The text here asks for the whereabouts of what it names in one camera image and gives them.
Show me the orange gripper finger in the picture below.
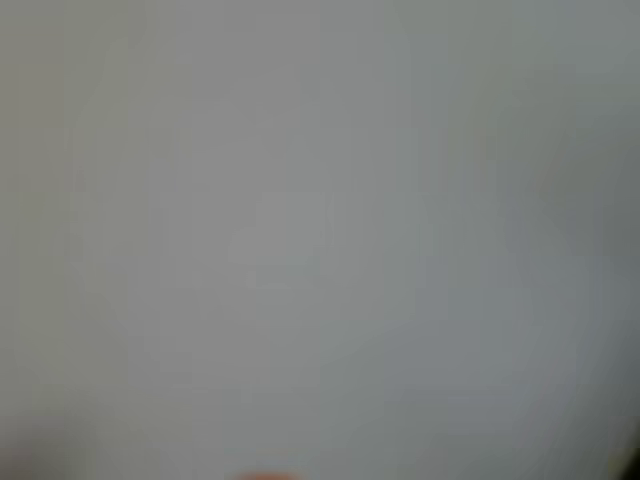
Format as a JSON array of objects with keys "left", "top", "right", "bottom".
[{"left": 232, "top": 468, "right": 304, "bottom": 480}]

